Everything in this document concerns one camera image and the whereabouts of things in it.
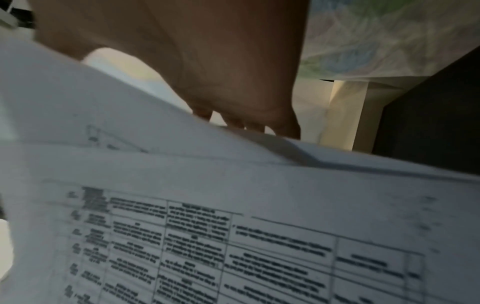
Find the person's right hand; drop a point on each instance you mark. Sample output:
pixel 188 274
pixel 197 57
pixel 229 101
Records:
pixel 206 59

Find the stack of printed papers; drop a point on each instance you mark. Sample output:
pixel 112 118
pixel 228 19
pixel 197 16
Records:
pixel 225 193

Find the spotted pastel curtain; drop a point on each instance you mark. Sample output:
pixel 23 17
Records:
pixel 375 35

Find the black table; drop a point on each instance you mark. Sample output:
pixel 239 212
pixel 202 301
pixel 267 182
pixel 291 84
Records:
pixel 431 124

